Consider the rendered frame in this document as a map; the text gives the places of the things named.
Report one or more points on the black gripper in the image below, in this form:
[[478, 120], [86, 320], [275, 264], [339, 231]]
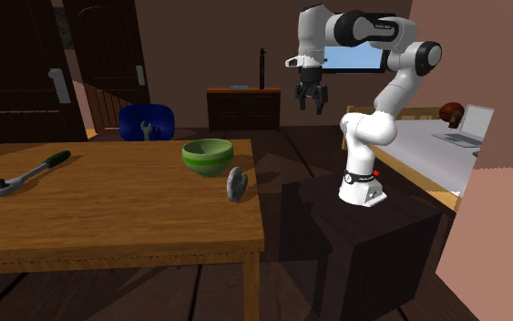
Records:
[[310, 75]]

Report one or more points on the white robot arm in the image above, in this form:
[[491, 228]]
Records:
[[367, 146]]

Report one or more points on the dark wooden sideboard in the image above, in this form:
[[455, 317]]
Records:
[[243, 109]]

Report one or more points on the grey oven mitt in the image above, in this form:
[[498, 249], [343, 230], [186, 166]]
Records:
[[237, 184]]

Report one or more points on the green striped bowl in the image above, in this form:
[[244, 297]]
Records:
[[207, 157]]

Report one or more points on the wooden desk with grey top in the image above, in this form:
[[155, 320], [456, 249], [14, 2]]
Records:
[[420, 153]]

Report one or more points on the brown ball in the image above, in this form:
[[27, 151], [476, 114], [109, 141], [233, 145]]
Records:
[[451, 112]]

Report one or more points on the grey laptop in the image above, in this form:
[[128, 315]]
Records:
[[469, 126]]

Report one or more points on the dark robot stand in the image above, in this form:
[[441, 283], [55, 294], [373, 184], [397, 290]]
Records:
[[371, 249]]

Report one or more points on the blue bin with tools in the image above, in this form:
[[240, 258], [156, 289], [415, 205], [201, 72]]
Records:
[[146, 122]]

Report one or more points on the dark wooden door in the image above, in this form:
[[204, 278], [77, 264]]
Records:
[[109, 57], [16, 66]]

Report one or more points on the wooden table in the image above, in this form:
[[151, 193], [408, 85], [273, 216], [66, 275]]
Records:
[[118, 209]]

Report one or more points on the window with black frame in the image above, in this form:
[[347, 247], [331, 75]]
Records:
[[353, 59]]

